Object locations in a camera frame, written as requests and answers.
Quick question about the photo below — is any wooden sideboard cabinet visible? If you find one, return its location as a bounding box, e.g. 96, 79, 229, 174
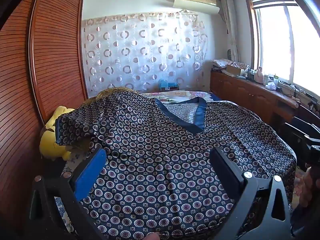
209, 69, 320, 130

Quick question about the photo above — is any white plastic bottle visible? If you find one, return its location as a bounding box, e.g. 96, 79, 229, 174
254, 67, 264, 83

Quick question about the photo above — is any white air conditioner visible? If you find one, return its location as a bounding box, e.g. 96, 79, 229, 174
173, 0, 220, 14

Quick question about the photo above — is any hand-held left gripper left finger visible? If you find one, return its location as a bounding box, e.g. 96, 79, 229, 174
25, 147, 110, 240

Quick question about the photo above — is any person's right hand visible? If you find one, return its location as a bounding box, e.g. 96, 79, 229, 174
299, 165, 320, 208

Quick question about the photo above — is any pink floral quilt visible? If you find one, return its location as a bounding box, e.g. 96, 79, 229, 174
139, 90, 213, 105

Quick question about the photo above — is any black charger cable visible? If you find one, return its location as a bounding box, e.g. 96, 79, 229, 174
287, 85, 302, 98

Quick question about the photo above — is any cardboard box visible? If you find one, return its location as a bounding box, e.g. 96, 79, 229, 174
226, 64, 249, 77

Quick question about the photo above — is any mustard patterned garment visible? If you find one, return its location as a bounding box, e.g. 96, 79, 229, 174
67, 87, 140, 157

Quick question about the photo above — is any wooden slatted wardrobe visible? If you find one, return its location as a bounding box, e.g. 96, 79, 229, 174
0, 0, 88, 240

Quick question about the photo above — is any folded floral cloth pile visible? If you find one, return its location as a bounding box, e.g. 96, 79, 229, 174
211, 58, 240, 70

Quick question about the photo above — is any navy circle-patterned shirt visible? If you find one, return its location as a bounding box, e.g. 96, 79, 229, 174
55, 91, 298, 240

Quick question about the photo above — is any wooden framed window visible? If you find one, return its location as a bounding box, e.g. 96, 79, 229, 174
246, 0, 320, 98

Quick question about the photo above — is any dark blue mattress cover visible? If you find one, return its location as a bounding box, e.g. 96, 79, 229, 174
207, 91, 225, 101

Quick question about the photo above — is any yellow plush toy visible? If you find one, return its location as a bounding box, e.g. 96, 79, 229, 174
39, 106, 75, 160

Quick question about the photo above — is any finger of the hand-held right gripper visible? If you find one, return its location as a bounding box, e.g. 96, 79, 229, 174
285, 122, 312, 142

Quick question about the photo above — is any white window curtain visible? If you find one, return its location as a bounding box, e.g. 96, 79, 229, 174
220, 0, 239, 63

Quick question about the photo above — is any sheer ring-patterned curtain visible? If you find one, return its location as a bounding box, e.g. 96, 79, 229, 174
81, 11, 209, 93

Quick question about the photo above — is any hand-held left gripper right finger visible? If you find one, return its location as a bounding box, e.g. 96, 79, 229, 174
209, 146, 293, 240

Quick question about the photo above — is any blue floral bed sheet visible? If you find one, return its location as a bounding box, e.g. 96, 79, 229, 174
54, 152, 87, 234

